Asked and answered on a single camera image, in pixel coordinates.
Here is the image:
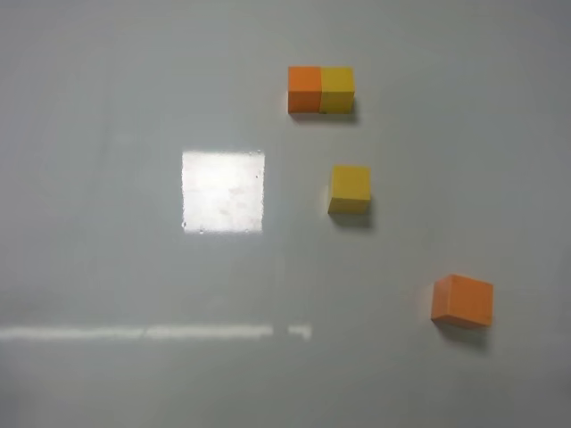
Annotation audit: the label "orange template block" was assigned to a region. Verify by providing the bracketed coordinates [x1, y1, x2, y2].
[287, 66, 322, 114]

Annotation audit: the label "yellow template block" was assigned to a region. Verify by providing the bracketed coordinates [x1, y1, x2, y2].
[319, 67, 355, 114]

